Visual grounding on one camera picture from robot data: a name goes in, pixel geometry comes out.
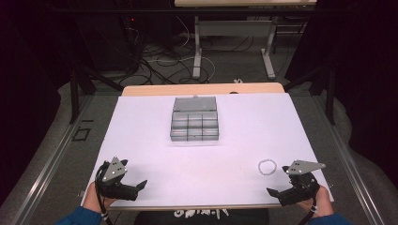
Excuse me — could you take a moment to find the aluminium floor rail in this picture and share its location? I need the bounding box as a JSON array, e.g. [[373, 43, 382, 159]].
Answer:
[[312, 93, 381, 225], [8, 94, 96, 225]]

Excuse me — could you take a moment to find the clear plastic compartment box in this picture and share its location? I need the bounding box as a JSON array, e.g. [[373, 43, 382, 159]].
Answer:
[[169, 95, 221, 143]]

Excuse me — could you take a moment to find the white table mat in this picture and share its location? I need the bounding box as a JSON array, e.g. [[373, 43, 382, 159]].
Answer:
[[81, 92, 335, 210]]

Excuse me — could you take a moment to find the person's left hand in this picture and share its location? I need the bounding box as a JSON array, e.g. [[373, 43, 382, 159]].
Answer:
[[82, 182, 117, 216]]

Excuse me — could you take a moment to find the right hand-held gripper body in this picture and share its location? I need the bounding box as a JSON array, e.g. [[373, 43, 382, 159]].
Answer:
[[277, 159, 327, 207]]

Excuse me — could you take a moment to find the left hand-held gripper black cable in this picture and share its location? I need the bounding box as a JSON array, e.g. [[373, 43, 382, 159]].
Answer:
[[94, 161, 115, 225]]

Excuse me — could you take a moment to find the hand-held gripper black cable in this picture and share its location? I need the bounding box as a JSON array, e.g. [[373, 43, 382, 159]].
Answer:
[[298, 196, 319, 225], [94, 161, 115, 225]]

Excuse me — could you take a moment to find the white desk with metal legs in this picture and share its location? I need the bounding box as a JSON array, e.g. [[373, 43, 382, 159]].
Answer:
[[174, 0, 318, 81]]

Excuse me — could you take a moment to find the person's black printed shirt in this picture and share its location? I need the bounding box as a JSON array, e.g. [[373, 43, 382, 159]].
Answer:
[[133, 208, 270, 225]]

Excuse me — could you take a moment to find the right hand-held gripper black cable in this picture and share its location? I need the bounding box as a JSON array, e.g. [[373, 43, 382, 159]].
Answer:
[[298, 196, 319, 225]]

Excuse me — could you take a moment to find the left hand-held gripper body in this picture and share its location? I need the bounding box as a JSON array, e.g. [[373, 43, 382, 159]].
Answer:
[[95, 156, 140, 202]]

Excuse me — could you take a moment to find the black metal stand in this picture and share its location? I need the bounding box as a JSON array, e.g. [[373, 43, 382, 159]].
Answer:
[[69, 66, 125, 125], [282, 64, 337, 127]]

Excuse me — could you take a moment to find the black computer tower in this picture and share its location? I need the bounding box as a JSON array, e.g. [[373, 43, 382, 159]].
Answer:
[[74, 13, 141, 73]]

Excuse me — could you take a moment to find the person's right hand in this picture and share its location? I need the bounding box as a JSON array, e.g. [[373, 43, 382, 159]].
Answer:
[[296, 185, 335, 219]]

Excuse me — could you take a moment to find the bundle of black floor cables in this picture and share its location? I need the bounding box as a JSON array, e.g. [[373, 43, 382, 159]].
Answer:
[[125, 26, 261, 86]]

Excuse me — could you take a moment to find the white floor cable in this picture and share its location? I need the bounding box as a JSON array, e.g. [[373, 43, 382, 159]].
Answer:
[[146, 15, 217, 83]]

